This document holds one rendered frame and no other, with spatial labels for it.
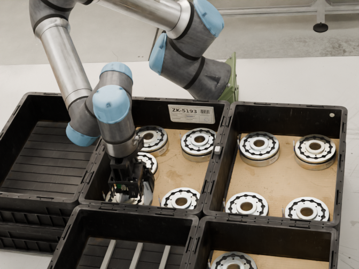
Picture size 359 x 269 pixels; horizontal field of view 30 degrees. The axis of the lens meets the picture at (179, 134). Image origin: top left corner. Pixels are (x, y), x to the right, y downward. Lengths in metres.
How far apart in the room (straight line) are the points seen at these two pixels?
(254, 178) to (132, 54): 2.07
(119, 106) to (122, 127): 0.05
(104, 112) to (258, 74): 0.93
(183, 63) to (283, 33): 1.76
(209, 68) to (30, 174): 0.61
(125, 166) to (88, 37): 2.46
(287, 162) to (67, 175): 0.58
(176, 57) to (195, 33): 0.11
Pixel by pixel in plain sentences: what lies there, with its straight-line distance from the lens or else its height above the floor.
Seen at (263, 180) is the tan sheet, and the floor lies 0.83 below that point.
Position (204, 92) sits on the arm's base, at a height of 0.81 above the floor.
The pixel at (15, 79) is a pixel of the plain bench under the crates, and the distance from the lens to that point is 2.45.
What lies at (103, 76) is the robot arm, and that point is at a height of 1.18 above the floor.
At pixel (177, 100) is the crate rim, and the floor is 0.93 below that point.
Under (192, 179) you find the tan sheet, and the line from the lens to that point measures 1.72.
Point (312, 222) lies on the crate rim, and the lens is 1.47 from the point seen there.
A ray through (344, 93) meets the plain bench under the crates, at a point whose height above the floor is 0.70.
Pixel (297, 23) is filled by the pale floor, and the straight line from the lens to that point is 3.76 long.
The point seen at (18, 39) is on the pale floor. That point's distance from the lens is 4.05.
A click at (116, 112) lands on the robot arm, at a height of 1.18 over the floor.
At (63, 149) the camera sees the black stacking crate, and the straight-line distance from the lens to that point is 1.90.
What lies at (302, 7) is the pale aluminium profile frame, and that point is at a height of 0.14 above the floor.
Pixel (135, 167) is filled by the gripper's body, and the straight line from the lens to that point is 1.55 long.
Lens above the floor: 2.05
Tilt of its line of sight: 41 degrees down
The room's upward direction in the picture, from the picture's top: 10 degrees counter-clockwise
